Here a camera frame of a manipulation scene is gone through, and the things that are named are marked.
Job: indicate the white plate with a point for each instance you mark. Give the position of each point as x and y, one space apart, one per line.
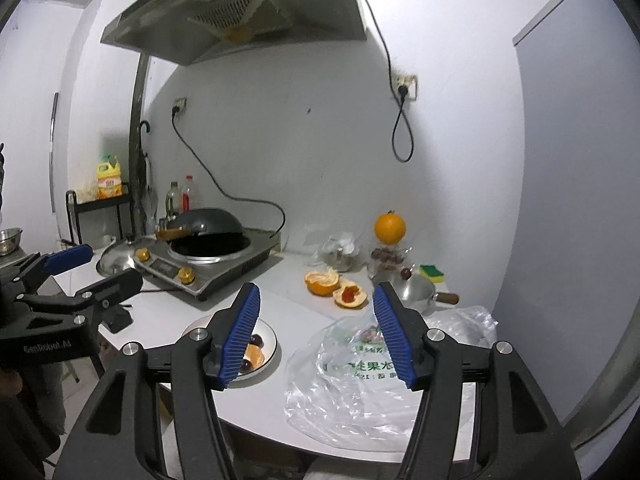
267 347

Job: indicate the steel range hood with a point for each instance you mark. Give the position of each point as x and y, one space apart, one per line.
175 25

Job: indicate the dark red cherry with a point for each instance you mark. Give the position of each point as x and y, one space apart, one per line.
245 366
406 273
257 340

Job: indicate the green yellow sponge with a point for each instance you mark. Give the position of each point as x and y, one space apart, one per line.
432 272

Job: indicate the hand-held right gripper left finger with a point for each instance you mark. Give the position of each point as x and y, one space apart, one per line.
242 340

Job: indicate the orange segment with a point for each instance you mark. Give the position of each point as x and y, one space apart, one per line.
255 357

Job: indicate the large clear plastic bag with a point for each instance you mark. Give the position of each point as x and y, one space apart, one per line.
350 400

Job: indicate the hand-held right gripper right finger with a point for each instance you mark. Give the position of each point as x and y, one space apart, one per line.
395 340

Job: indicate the peeled orange half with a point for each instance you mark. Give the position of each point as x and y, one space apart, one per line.
320 284

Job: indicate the whole orange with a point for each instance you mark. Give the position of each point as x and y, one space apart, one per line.
390 229

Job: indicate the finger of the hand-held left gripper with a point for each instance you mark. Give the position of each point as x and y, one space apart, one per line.
120 285
70 257

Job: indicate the small clear plastic bag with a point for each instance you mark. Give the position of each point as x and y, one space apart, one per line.
327 250

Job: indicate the dark oil bottle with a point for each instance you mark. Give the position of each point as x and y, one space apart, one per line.
173 202

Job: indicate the dark grey cloth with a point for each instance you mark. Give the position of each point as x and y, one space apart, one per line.
40 400

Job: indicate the induction cooker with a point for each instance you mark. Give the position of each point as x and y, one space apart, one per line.
225 272

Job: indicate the black metal rack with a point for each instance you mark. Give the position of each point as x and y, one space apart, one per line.
100 204

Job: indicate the orange peel piece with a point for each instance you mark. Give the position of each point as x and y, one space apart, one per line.
342 305

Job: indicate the glass pot lid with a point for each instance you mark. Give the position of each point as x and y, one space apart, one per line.
117 260

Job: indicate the small steel pot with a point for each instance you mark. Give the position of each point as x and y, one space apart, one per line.
342 260

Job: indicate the grey vertical pipe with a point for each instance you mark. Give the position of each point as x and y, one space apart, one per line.
136 110

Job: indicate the yellow detergent bottle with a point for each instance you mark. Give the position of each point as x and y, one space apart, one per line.
109 180

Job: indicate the black umbrella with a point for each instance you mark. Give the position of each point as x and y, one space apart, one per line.
145 170

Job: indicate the steel bowl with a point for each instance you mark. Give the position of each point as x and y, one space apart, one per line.
10 242

